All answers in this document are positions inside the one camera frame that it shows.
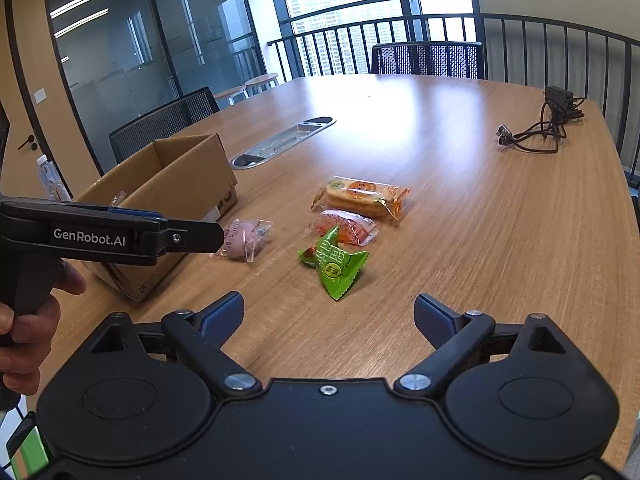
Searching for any person's left hand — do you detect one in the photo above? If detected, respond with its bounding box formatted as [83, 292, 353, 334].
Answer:
[0, 260, 88, 397]

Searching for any plastic water bottle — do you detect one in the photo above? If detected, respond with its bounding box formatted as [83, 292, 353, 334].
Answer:
[37, 155, 72, 202]

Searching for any pink round snack packet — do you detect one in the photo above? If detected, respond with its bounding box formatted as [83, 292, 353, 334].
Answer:
[213, 219, 272, 263]

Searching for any green triangular snack packet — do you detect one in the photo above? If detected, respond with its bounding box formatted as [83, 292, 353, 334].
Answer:
[297, 226, 369, 301]

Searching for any red orange snack packet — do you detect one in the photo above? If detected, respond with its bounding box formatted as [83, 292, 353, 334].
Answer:
[314, 209, 378, 247]

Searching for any black mesh chair left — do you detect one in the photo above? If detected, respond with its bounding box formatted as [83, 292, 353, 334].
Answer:
[108, 87, 220, 164]

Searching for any black mesh chair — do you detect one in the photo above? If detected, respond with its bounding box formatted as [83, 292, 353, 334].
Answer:
[371, 41, 485, 79]
[108, 87, 220, 164]

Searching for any orange biscuit packet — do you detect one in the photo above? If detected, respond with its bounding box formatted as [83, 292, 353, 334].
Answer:
[311, 176, 411, 221]

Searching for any brown cardboard box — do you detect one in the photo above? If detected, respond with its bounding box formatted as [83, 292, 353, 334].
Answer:
[71, 132, 240, 304]

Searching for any round wooden stool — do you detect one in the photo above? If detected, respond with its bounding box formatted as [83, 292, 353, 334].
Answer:
[214, 84, 250, 107]
[245, 73, 279, 96]

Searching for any black mesh chair far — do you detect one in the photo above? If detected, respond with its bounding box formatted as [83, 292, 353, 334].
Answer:
[371, 41, 485, 79]

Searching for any black balcony railing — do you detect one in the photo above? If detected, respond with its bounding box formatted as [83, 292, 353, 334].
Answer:
[269, 13, 639, 172]

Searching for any wooden door with handle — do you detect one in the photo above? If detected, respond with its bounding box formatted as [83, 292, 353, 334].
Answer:
[1, 0, 102, 197]

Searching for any silver table cable port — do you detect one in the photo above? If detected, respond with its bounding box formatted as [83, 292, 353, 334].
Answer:
[231, 116, 335, 170]

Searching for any black charger with cable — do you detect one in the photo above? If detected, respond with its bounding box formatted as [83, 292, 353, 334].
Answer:
[496, 86, 586, 154]

